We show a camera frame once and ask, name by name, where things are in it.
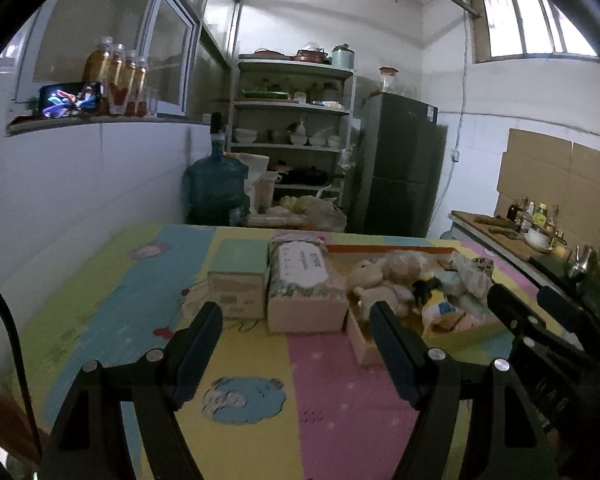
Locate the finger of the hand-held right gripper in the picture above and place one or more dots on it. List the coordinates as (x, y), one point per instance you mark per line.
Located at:
(570, 322)
(515, 315)

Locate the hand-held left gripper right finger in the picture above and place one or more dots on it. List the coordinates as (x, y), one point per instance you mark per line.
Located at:
(395, 355)

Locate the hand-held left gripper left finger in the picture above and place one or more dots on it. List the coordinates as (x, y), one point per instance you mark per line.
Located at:
(195, 355)

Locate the shallow orange-rimmed cardboard box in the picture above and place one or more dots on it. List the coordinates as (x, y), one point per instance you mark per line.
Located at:
(362, 342)

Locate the yellow blue soft packet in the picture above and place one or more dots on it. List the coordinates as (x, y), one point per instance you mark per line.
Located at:
(442, 310)

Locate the beige plush rabbit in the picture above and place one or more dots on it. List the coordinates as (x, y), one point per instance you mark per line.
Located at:
(370, 280)

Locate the pale fluffy ball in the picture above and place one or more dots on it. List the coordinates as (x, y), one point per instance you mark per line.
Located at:
(410, 266)

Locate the black induction cooker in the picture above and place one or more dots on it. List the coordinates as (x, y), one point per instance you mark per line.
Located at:
(552, 266)

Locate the metal kettle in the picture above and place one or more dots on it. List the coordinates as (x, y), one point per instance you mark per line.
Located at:
(581, 262)

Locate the kitchen counter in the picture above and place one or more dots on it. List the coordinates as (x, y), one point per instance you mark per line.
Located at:
(495, 245)

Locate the white bowl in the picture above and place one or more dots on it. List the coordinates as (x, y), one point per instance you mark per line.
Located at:
(539, 240)

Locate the colourful cartoon table cover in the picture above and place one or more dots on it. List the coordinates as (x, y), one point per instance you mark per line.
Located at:
(260, 425)

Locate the green lidded cardboard box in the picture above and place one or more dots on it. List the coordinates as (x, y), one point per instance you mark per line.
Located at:
(240, 270)

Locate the wooden cutting board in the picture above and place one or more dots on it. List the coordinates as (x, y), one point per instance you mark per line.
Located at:
(480, 222)

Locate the cluster of condiment bottles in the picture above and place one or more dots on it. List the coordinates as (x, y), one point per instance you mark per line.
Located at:
(535, 215)

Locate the floral tissue box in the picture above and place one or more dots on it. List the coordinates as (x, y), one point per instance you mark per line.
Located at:
(302, 280)

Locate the cardboard sheet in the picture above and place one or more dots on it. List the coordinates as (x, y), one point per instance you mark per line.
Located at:
(595, 190)
(535, 170)

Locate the clear plastic bag of food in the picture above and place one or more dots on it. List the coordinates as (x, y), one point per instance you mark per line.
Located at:
(315, 212)

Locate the blue water jug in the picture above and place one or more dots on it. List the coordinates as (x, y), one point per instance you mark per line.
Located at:
(215, 190)

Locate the clear plastic container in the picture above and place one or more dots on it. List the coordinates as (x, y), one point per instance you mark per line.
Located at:
(266, 192)

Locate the dark refrigerator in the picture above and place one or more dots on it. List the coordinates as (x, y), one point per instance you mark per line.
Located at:
(400, 165)

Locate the white sack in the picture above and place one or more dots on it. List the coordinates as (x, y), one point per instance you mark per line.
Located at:
(255, 170)

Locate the brown wooden furniture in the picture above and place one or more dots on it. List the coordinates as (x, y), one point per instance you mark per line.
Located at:
(0, 410)

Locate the black water jug pump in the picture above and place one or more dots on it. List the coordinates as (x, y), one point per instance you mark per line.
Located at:
(217, 132)

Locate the group of white bowls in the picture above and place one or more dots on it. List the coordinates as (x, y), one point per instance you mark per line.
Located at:
(295, 139)

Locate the glass jar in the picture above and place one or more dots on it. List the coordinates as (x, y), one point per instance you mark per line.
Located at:
(388, 82)

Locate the white metal shelf rack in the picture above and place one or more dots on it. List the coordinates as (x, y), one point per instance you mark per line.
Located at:
(290, 105)

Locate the green tray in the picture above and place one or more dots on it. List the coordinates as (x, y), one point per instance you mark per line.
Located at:
(265, 94)

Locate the slim amber liquid bottle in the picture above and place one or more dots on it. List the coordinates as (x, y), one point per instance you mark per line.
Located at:
(141, 87)
(116, 80)
(130, 85)

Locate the smartphone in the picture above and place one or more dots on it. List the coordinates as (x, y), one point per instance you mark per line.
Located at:
(70, 101)

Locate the barred window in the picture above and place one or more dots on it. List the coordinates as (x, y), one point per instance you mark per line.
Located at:
(530, 20)

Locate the teal canister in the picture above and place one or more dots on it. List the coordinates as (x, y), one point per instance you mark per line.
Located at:
(343, 57)

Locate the large amber liquid bottle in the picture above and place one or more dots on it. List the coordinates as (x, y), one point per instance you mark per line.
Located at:
(97, 62)

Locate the flat pan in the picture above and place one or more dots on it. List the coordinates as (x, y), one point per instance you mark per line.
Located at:
(270, 53)

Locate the red pot with glass lid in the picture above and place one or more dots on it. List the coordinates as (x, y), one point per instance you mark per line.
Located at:
(311, 55)

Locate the sliding glass window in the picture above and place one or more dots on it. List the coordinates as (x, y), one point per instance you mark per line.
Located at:
(105, 10)

